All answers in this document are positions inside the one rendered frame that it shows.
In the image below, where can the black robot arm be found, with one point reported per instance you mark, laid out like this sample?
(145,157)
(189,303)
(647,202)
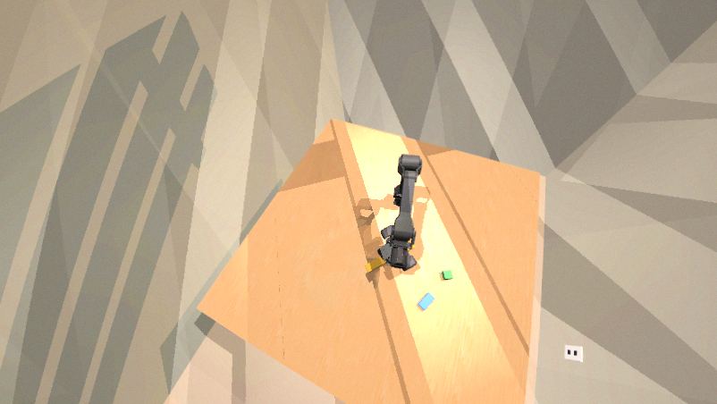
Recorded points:
(395,251)

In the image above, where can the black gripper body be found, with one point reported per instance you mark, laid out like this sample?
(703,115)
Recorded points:
(412,262)

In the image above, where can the yellow bar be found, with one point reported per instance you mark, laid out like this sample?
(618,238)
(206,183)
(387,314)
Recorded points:
(375,264)

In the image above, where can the blue rectangular block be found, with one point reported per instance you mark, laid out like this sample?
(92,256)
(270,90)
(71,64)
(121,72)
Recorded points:
(426,301)

